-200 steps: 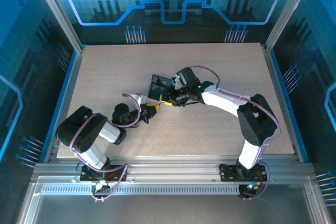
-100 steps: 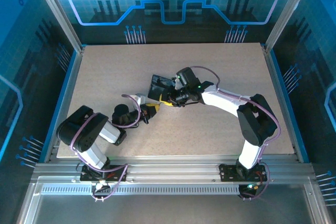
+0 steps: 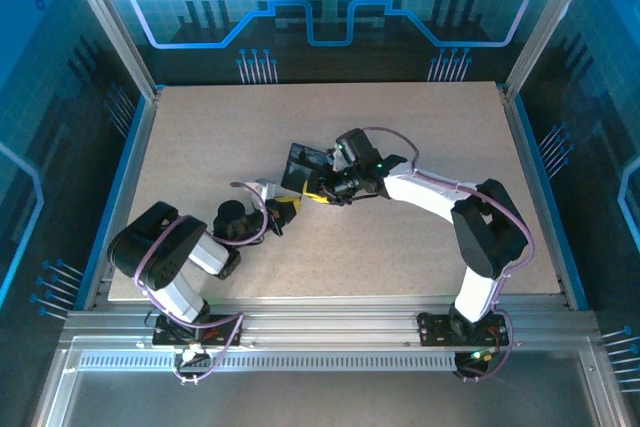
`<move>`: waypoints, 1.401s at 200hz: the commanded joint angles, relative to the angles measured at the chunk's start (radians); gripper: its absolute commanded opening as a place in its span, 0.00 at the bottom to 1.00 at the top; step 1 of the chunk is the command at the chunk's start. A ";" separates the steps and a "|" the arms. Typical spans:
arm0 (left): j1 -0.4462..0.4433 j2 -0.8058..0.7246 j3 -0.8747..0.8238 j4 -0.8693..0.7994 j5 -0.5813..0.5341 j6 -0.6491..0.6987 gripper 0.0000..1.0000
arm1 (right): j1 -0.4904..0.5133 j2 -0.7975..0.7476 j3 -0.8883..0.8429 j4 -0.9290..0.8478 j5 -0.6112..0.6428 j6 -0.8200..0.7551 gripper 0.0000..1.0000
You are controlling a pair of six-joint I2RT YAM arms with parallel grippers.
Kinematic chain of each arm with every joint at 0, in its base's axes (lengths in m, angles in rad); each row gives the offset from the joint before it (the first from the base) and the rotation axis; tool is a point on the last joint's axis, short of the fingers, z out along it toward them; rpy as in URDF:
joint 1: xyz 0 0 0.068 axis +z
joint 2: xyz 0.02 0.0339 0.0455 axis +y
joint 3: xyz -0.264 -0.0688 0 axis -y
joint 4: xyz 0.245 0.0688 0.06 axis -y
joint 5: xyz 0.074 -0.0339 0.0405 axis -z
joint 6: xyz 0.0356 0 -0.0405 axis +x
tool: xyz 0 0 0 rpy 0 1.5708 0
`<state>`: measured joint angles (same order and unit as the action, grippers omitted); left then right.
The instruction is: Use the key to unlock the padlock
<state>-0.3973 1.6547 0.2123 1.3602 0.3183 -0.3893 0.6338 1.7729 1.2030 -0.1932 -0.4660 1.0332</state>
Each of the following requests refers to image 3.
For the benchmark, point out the starry night tin box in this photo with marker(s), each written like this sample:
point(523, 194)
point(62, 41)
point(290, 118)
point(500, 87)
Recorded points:
point(302, 167)

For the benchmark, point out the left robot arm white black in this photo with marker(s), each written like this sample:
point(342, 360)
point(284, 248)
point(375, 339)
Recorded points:
point(165, 257)

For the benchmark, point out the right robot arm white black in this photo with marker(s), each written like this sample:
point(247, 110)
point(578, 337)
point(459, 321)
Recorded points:
point(480, 227)

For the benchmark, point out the aluminium mounting rail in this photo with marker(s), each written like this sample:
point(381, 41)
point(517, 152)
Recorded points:
point(330, 319)

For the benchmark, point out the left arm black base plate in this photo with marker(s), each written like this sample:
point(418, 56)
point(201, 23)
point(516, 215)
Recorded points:
point(200, 332)

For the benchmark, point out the aluminium side rail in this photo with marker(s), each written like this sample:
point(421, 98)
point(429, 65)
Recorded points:
point(535, 177)
point(125, 192)

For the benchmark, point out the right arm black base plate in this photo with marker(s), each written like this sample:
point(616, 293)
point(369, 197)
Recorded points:
point(462, 331)

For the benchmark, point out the aluminium frame post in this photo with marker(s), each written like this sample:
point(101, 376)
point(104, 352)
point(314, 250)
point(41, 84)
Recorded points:
point(107, 22)
point(550, 22)

